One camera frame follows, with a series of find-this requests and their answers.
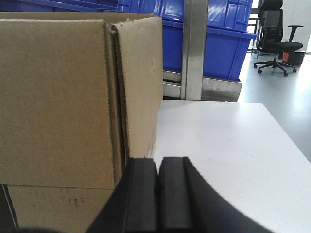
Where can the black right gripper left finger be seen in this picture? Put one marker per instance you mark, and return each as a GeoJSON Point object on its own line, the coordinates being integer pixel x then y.
{"type": "Point", "coordinates": [132, 207]}

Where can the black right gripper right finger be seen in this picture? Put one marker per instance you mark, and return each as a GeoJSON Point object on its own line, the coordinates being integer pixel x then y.
{"type": "Point", "coordinates": [188, 203]}

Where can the brown Ecoflow cardboard box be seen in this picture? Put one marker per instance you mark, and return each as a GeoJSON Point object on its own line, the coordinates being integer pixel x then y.
{"type": "Point", "coordinates": [79, 97]}

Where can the large blue plastic crate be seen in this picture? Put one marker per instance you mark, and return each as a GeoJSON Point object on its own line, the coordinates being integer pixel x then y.
{"type": "Point", "coordinates": [227, 39]}

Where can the black office chair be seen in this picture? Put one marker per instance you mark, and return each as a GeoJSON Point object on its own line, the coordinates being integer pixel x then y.
{"type": "Point", "coordinates": [271, 21]}

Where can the steel shelf front rail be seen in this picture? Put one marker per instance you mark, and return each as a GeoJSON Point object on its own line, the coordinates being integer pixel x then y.
{"type": "Point", "coordinates": [212, 89]}

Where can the steel shelf upright post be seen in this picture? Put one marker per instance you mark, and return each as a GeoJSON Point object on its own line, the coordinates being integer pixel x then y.
{"type": "Point", "coordinates": [193, 48]}

